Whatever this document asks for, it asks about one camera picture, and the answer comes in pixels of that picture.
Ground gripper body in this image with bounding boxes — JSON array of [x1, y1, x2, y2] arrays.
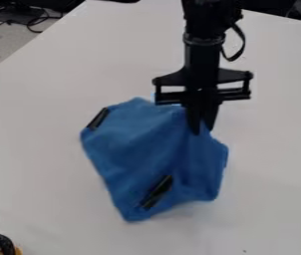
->
[[150, 32, 255, 108]]

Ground blue cloth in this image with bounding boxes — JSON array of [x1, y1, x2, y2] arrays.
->
[[78, 96, 231, 223]]

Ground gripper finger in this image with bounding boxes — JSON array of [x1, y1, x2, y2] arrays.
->
[[200, 90, 224, 131], [183, 90, 204, 136]]

